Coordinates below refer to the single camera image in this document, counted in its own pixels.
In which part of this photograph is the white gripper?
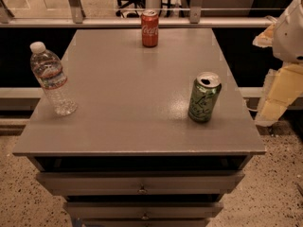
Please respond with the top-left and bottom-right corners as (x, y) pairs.
(253, 0), (303, 127)

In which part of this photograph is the green La Croix can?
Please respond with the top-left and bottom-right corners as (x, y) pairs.
(188, 72), (222, 122)

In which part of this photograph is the red Coca-Cola can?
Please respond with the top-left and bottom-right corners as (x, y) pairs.
(141, 9), (159, 47)

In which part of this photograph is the black office chair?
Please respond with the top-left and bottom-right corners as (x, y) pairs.
(116, 0), (172, 17)

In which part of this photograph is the grey drawer cabinet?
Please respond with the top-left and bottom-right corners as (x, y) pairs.
(13, 28), (265, 227)

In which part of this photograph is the clear plastic water bottle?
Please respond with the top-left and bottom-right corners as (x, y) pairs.
(29, 42), (78, 115)

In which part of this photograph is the middle grey drawer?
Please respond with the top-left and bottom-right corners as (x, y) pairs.
(64, 201), (223, 220)

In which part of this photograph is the grey drawer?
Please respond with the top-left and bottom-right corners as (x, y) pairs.
(64, 201), (223, 220)
(36, 171), (244, 196)

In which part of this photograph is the top grey drawer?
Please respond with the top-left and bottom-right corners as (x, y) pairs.
(36, 171), (244, 196)

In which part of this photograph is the metal railing frame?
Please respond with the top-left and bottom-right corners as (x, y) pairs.
(0, 0), (276, 28)

